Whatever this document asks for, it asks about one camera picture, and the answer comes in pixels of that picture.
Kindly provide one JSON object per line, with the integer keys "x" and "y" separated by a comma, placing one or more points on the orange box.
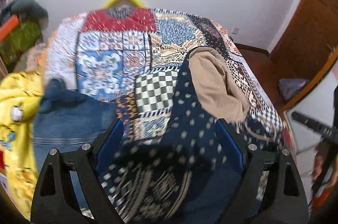
{"x": 8, "y": 26}

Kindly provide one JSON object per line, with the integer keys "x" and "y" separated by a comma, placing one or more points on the yellow cartoon print garment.
{"x": 20, "y": 100}

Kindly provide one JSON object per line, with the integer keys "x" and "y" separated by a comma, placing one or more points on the white wall socket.
{"x": 235, "y": 31}

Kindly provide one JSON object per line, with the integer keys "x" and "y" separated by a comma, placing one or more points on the navy patterned hooded garment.
{"x": 186, "y": 177}

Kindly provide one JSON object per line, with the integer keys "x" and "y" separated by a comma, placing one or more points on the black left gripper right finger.
{"x": 270, "y": 189}

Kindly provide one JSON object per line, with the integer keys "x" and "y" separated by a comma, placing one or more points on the grey purple cloth on floor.
{"x": 288, "y": 88}

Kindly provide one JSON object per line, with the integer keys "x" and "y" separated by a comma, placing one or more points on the brown wooden door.
{"x": 308, "y": 41}

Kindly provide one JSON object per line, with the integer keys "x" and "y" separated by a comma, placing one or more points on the blue denim jeans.
{"x": 67, "y": 119}

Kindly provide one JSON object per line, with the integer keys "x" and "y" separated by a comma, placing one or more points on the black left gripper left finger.
{"x": 55, "y": 199}

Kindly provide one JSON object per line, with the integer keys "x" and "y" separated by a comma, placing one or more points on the green patterned bag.
{"x": 18, "y": 41}

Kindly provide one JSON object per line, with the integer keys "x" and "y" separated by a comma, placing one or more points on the colourful patchwork bedspread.
{"x": 132, "y": 56}

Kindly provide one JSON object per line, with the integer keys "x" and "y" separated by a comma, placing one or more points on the person's right hand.
{"x": 322, "y": 149}

